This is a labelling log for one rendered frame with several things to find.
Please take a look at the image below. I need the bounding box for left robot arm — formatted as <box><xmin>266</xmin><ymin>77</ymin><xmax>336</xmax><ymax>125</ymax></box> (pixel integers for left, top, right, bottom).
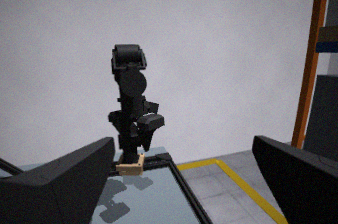
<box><xmin>111</xmin><ymin>44</ymin><xmax>159</xmax><ymax>164</ymax></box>

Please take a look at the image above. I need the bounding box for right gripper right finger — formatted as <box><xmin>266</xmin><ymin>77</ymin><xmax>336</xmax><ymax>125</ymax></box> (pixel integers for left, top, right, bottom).
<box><xmin>252</xmin><ymin>135</ymin><xmax>338</xmax><ymax>224</ymax></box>

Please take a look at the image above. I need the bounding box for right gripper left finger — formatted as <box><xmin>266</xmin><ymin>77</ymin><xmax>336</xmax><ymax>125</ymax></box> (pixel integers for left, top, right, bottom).
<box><xmin>0</xmin><ymin>137</ymin><xmax>115</xmax><ymax>224</ymax></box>

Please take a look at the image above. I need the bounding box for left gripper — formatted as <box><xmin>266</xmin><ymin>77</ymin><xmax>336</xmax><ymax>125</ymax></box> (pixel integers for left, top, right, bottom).
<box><xmin>108</xmin><ymin>94</ymin><xmax>165</xmax><ymax>152</ymax></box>

